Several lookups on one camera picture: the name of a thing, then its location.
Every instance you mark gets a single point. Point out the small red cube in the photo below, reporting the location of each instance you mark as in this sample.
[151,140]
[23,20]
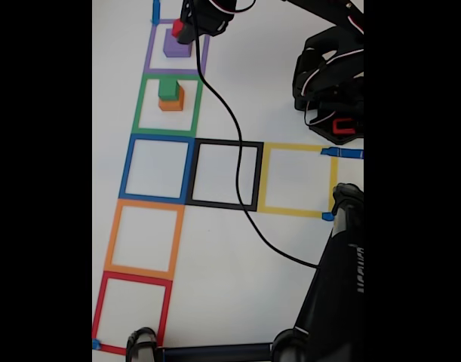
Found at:
[176,28]

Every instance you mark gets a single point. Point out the purple cube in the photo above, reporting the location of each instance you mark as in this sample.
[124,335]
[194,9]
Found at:
[175,49]

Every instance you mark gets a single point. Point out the green cube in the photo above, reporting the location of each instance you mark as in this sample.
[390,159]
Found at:
[167,89]

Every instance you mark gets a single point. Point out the orange cube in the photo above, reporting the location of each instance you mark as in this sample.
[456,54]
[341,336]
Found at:
[170,105]

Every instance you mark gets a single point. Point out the blue tape strip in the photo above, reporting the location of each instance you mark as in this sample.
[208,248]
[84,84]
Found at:
[156,11]
[343,153]
[327,216]
[96,344]

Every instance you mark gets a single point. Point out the red printed clamp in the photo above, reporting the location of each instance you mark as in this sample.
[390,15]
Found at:
[343,130]

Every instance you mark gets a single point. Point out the purple square frame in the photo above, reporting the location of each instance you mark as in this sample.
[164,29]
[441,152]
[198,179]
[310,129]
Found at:
[150,53]

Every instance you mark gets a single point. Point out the green square frame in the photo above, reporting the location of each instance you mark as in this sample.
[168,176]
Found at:
[137,109]

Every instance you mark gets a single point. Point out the black square frame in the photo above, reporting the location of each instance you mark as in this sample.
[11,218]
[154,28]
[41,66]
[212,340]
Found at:
[190,173]

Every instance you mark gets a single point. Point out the blue square frame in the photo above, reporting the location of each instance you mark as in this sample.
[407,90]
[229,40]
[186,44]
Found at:
[125,169]

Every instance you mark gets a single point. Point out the yellow square frame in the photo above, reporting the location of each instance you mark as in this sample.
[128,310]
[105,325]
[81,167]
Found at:
[263,177]

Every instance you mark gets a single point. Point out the orange square frame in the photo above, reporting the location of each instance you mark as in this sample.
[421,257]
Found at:
[111,241]

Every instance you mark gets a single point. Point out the red square frame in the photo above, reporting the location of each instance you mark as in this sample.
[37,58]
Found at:
[99,309]

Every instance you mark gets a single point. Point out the black camera tripod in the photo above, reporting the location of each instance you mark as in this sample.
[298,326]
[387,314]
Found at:
[335,283]

